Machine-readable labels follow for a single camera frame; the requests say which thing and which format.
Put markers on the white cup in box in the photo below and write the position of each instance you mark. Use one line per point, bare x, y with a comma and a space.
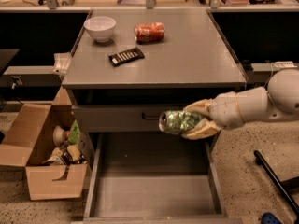
58, 136

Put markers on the black drawer handle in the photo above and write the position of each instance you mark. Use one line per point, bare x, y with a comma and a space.
149, 117

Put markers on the black chair leg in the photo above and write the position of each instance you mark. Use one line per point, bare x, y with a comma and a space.
286, 187

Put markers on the grey drawer cabinet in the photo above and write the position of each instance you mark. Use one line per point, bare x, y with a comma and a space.
191, 63

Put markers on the closed grey drawer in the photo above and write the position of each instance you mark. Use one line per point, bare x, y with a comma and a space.
118, 118

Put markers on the green packet in box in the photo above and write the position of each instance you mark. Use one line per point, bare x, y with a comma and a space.
74, 133

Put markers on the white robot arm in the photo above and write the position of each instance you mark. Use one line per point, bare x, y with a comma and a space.
278, 102

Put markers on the white bowl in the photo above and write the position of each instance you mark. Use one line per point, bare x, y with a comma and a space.
100, 28

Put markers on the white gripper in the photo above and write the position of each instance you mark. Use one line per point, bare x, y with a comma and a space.
224, 111

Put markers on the red soda can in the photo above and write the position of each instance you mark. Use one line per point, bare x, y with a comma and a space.
149, 32

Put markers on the crushed green can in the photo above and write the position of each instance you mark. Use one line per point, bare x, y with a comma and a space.
178, 121

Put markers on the white power strip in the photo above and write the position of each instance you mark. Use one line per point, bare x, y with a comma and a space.
284, 65

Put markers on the open grey drawer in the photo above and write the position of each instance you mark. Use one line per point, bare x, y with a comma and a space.
154, 178

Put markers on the black snack bar packet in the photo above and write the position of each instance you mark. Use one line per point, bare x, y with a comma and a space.
126, 56

